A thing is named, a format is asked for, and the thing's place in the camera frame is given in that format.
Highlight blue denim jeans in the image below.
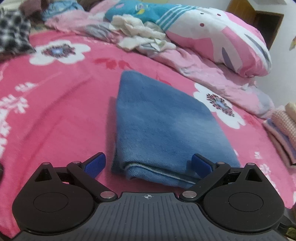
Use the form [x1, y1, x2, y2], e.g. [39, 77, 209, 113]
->
[111, 71, 240, 188]

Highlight pink floral bed blanket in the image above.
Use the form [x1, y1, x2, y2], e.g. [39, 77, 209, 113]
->
[0, 29, 296, 239]

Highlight light blue folded garment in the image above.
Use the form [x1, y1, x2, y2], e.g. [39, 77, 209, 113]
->
[262, 118, 295, 168]

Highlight pink checked folded garment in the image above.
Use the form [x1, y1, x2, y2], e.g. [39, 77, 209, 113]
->
[271, 106, 296, 149]

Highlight beige folded garment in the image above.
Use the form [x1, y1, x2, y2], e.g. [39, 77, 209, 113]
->
[285, 102, 296, 122]

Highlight cartoon print pillow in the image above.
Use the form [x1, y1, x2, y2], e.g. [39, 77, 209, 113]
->
[105, 1, 272, 77]

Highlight cream white crumpled garment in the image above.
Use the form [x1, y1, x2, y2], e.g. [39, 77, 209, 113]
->
[109, 14, 176, 54]

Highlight light pink quilt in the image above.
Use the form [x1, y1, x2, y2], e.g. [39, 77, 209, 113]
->
[45, 1, 274, 118]

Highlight black white plaid garment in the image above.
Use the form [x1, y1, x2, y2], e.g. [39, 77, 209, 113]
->
[1, 8, 35, 55]

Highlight brown wooden door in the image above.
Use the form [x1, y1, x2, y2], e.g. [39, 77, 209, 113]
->
[226, 0, 284, 50]

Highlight dark brown garment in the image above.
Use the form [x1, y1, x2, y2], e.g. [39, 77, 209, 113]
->
[18, 0, 50, 18]

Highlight light blue crumpled garment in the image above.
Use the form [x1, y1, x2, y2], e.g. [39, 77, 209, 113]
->
[41, 1, 84, 22]

